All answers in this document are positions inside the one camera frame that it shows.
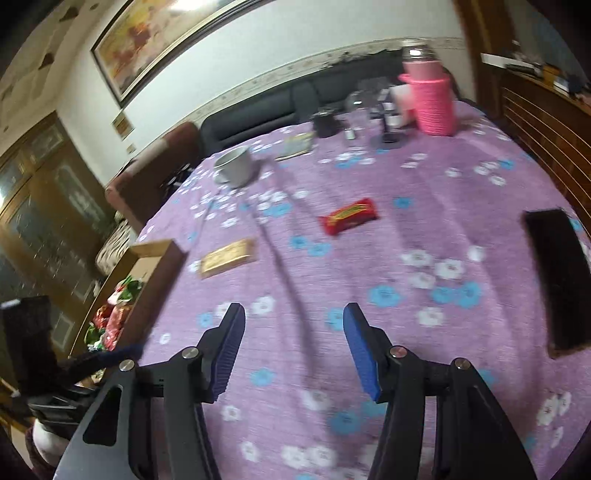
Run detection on black pouch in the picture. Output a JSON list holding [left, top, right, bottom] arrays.
[[311, 107, 342, 138]]

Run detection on black sofa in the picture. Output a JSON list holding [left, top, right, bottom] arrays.
[[199, 46, 462, 153]]

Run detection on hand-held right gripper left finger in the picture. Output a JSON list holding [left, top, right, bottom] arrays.
[[54, 302, 246, 480]]

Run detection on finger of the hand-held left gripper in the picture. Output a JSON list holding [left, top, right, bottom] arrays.
[[60, 340, 145, 376]]

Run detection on brown armchair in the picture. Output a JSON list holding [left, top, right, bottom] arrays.
[[105, 121, 204, 236]]

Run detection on purple floral tablecloth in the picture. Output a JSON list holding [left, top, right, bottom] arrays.
[[134, 99, 591, 480]]

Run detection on black rectangular case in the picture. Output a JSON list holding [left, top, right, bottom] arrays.
[[523, 209, 591, 360]]

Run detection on floral patterned cushion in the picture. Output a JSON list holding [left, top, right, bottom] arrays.
[[95, 219, 139, 278]]

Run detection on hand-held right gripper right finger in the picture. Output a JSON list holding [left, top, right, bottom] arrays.
[[342, 302, 539, 480]]

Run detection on yellow biscuit packet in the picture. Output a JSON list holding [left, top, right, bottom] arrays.
[[198, 237, 258, 280]]

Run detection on white mug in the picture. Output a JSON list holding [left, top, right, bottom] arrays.
[[213, 147, 260, 189]]

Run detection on black items on sofa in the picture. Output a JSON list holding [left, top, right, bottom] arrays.
[[161, 164, 195, 190]]

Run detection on yellow wall notice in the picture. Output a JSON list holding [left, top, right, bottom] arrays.
[[111, 111, 134, 139]]

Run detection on wooden glass-door cabinet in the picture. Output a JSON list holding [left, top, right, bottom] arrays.
[[0, 111, 122, 361]]

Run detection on clear glass jar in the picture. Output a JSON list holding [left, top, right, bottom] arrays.
[[344, 90, 376, 139]]

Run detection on dark round stand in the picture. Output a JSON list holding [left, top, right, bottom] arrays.
[[376, 99, 408, 147]]

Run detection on small colourful book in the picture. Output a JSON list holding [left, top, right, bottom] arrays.
[[274, 131, 317, 161]]

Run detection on person's left forearm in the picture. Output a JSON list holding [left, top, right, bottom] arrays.
[[23, 427, 58, 480]]

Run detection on framed wall picture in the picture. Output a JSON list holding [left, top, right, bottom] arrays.
[[90, 0, 274, 109]]

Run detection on white cup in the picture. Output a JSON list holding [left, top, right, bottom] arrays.
[[390, 85, 419, 127]]

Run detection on shallow cardboard box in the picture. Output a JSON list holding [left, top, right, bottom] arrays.
[[69, 239, 188, 366]]

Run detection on person's left hand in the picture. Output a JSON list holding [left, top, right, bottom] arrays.
[[32, 421, 71, 466]]

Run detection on red snack bar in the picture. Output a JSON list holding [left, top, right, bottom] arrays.
[[322, 198, 380, 237]]

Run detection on wooden sideboard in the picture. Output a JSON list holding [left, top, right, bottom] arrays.
[[480, 51, 591, 222]]

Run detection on pile of snack packets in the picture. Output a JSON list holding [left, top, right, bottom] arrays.
[[83, 276, 149, 352]]

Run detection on pink knitted thermos bottle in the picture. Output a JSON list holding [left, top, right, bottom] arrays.
[[399, 41, 458, 137]]

